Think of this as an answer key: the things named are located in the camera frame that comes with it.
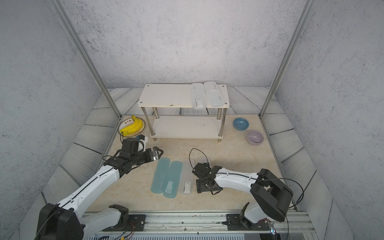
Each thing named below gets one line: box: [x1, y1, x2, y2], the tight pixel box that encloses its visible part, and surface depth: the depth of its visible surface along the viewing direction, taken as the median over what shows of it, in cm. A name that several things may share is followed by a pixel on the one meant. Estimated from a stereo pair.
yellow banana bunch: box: [119, 115, 143, 136], surface depth 109 cm
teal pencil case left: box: [150, 157, 171, 194], surface depth 89 cm
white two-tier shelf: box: [137, 84, 230, 143], surface depth 100 cm
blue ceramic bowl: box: [233, 117, 249, 131], surface depth 114 cm
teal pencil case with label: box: [163, 160, 183, 199], surface depth 88 cm
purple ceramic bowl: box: [246, 130, 264, 146], surface depth 104 cm
